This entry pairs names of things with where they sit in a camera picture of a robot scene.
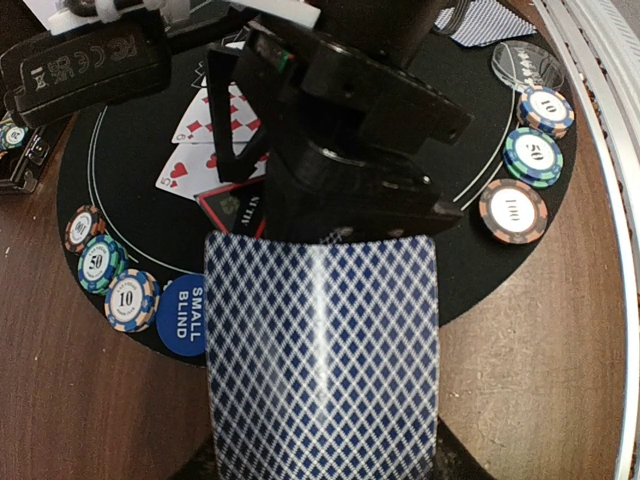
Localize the black poker chip case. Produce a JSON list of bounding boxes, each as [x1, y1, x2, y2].
[[1, 113, 50, 194]]

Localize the nine of diamonds card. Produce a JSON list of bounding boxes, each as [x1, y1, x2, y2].
[[172, 83, 261, 144]]

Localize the red black chips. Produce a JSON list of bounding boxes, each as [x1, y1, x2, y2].
[[64, 205, 106, 255], [478, 178, 549, 245]]

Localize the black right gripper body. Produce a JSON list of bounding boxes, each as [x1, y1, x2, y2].
[[234, 19, 471, 240]]

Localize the front aluminium rail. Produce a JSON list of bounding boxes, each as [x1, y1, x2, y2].
[[535, 1, 639, 479]]

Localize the five of hearts card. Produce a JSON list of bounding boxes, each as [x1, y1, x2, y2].
[[154, 142, 271, 201]]

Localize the blue playing card deck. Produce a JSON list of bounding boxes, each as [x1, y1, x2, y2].
[[204, 232, 439, 479]]

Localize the red triangle all-in marker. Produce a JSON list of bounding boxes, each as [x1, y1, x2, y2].
[[196, 178, 266, 238]]

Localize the clear round dealer button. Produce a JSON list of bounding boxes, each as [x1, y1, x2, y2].
[[491, 40, 565, 93]]

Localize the white blue chips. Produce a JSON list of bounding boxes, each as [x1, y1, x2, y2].
[[517, 85, 575, 139], [104, 268, 161, 333]]

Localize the green chip row in case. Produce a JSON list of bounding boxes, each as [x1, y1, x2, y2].
[[0, 122, 29, 151]]

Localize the round black poker mat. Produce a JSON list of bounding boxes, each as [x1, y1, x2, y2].
[[56, 0, 579, 366]]

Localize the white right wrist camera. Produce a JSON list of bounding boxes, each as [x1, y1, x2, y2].
[[1, 1, 320, 129]]

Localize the blue small blind button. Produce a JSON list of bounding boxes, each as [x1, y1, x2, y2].
[[156, 274, 206, 358]]

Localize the blue card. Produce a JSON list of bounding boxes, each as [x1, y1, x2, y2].
[[451, 1, 537, 47]]

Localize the green chips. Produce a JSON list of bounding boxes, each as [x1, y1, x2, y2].
[[77, 235, 129, 295], [503, 127, 564, 189]]

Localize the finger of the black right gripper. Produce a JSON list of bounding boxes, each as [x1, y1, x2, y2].
[[206, 44, 269, 183]]

